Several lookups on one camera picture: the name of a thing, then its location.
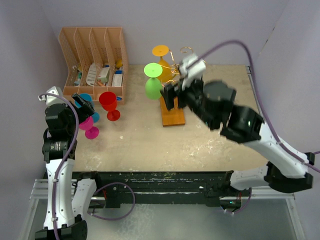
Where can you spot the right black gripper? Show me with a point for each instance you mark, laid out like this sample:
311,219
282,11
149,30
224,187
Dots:
168,91

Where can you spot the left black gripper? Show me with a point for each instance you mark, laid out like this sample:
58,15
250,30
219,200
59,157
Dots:
85,111

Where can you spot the green plastic wine glass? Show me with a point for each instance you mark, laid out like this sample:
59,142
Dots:
153,85

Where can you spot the blue plastic wine glass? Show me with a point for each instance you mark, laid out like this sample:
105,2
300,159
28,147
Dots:
87,97

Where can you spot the red plastic wine glass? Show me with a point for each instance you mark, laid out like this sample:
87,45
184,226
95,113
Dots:
108,101

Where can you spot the pink plastic wine glass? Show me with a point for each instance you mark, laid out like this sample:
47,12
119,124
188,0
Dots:
91,132

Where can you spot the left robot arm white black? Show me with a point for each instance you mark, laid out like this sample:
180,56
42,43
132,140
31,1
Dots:
65,213

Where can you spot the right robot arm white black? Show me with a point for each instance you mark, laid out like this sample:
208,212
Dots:
213,103

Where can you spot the wooden rack base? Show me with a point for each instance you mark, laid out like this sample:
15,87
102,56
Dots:
173,117

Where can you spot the orange plastic wine glass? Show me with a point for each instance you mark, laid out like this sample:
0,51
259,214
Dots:
161,51

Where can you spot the white blister pack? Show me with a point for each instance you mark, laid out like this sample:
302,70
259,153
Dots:
91,75

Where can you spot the white medicine box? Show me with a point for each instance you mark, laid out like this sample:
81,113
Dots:
103,76

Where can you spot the white blue box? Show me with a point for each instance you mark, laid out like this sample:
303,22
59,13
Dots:
117,80

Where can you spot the peach plastic file organizer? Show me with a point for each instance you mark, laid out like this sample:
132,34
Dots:
82,46

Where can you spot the yellow object in organizer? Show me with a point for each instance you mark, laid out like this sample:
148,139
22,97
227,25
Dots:
119,63

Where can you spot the gold wire glass rack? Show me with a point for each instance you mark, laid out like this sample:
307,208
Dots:
174,68

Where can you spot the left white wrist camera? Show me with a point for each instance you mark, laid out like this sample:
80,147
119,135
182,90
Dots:
52,99

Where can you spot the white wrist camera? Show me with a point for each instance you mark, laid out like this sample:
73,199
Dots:
191,68
52,99

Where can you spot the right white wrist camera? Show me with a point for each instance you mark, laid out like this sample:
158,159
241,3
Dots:
191,68

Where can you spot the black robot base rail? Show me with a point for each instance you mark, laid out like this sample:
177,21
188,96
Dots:
209,188

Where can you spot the aluminium frame rail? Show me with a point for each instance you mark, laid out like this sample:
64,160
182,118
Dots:
265,193

